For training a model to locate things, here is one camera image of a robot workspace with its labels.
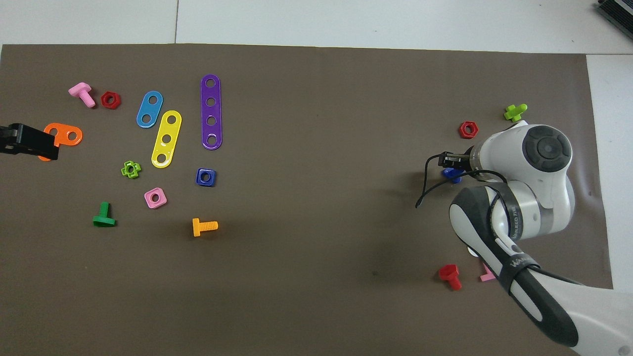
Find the yellow three-hole strip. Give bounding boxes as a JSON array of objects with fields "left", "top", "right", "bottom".
[{"left": 151, "top": 110, "right": 182, "bottom": 169}]

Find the brown table mat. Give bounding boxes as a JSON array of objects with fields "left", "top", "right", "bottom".
[{"left": 0, "top": 44, "right": 614, "bottom": 356}]

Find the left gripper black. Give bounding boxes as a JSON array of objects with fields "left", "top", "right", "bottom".
[{"left": 0, "top": 124, "right": 59, "bottom": 161}]

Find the dark green plastic bolt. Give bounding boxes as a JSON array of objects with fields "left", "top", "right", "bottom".
[{"left": 92, "top": 202, "right": 117, "bottom": 228}]

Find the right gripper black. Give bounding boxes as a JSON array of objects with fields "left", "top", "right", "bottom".
[{"left": 438, "top": 151, "right": 473, "bottom": 184}]

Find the black ribbed device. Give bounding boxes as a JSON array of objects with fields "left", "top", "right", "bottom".
[{"left": 595, "top": 0, "right": 633, "bottom": 27}]

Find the lime green plastic bolt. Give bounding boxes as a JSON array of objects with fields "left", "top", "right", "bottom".
[{"left": 503, "top": 103, "right": 528, "bottom": 123}]

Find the pink square nut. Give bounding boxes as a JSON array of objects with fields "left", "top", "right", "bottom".
[{"left": 144, "top": 187, "right": 168, "bottom": 210}]

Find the red plastic bolt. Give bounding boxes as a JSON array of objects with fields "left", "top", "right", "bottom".
[{"left": 438, "top": 264, "right": 463, "bottom": 291}]

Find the orange plastic bolt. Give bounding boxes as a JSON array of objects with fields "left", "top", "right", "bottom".
[{"left": 192, "top": 218, "right": 219, "bottom": 238}]

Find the purple four-hole strip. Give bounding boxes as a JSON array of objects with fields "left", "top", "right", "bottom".
[{"left": 200, "top": 74, "right": 223, "bottom": 150}]

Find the orange heart-shaped plate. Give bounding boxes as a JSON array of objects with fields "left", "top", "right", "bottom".
[{"left": 38, "top": 123, "right": 84, "bottom": 162}]

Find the blue two-hole strip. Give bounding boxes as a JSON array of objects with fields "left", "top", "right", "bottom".
[{"left": 136, "top": 90, "right": 164, "bottom": 129}]

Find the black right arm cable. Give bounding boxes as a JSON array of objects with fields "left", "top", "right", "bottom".
[{"left": 415, "top": 152, "right": 589, "bottom": 287}]

